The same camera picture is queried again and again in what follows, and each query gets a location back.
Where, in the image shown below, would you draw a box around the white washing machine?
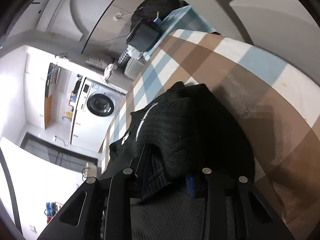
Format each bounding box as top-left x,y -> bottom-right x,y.
75,77 -> 126,125

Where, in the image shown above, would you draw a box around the black rice cooker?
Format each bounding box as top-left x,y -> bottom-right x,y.
126,20 -> 163,52

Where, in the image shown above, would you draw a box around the white base cabinets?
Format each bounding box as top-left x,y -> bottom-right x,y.
69,115 -> 107,147

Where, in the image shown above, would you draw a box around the grey side table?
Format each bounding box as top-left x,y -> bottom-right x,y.
179,0 -> 250,43

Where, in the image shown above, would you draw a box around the white cloth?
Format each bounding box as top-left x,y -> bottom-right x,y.
104,64 -> 118,82

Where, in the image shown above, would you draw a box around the black knit sweater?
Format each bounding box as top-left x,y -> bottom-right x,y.
100,81 -> 255,240

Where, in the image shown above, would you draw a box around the shoe rack with shoes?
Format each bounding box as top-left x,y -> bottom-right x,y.
44,201 -> 63,223

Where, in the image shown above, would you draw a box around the white air conditioner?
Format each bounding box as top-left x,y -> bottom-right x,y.
37,0 -> 72,30

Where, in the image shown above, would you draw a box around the grey sofa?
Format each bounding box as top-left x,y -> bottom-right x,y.
106,51 -> 150,93

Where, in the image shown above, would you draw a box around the dark framed glass door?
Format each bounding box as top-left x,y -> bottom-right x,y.
20,132 -> 98,173

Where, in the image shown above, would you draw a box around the grey pillow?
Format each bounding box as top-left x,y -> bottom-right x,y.
85,52 -> 115,69

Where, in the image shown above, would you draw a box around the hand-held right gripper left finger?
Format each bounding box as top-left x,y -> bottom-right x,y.
36,144 -> 150,240

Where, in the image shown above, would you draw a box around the white upper cabinets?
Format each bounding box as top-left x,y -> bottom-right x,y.
25,52 -> 50,130

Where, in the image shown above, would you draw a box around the blue checked table cover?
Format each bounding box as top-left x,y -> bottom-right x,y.
142,5 -> 215,60

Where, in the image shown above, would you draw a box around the black jacket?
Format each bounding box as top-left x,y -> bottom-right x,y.
131,0 -> 187,30

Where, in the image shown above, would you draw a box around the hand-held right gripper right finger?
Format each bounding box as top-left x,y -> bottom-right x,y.
184,167 -> 295,240

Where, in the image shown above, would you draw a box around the range hood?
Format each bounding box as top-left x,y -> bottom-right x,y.
45,64 -> 59,98

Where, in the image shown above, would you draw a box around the houndstooth cushion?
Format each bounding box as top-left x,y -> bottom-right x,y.
117,46 -> 132,67

